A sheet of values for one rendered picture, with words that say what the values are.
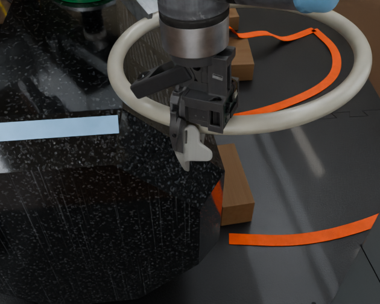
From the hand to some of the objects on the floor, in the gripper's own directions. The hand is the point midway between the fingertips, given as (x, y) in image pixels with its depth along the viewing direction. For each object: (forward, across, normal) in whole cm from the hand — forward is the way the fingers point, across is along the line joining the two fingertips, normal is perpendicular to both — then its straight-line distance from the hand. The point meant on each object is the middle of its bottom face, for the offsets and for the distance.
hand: (189, 151), depth 75 cm
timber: (+82, +65, +17) cm, 106 cm away
